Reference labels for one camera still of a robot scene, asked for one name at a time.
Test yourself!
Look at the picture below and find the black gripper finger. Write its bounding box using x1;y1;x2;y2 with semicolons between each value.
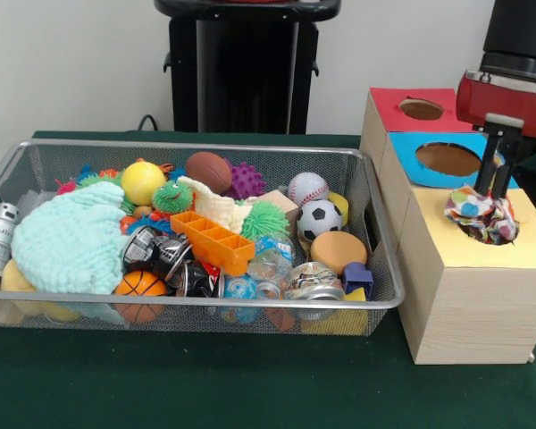
474;130;502;193
492;137;524;200

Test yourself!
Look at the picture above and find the colourful patterned cloth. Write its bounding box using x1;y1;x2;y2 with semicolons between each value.
443;185;521;247

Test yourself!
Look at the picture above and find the wooden box with three holes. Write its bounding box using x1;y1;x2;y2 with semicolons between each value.
359;86;536;366

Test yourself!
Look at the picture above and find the tan round sponge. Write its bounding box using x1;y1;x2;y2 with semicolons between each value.
309;231;368;274

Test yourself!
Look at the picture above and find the black and white soccer ball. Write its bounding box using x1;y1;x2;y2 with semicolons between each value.
296;199;344;242

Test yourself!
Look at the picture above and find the white baseball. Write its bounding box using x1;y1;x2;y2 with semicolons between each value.
288;172;331;207

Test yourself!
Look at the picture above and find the green spiky ball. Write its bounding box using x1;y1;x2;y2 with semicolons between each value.
240;200;290;242

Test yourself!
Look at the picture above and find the brown toy football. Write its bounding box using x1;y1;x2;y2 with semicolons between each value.
186;151;233;196

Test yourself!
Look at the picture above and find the orange ice cube tray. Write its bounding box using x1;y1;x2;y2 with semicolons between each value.
169;211;256;276

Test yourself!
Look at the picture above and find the yellow ball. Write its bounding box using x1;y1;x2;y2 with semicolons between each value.
120;161;167;206

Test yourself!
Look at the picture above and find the orange toy basketball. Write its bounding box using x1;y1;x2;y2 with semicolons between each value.
114;270;169;324

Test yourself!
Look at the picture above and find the mint knitted cloth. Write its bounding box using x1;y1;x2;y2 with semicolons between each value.
11;181;129;296

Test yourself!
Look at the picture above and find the silver toy robot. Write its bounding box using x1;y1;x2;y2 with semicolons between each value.
0;201;21;278

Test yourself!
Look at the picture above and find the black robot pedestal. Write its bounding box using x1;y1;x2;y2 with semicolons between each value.
154;0;342;134

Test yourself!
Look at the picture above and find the wire mesh bin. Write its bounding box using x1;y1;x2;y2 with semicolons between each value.
0;138;406;337

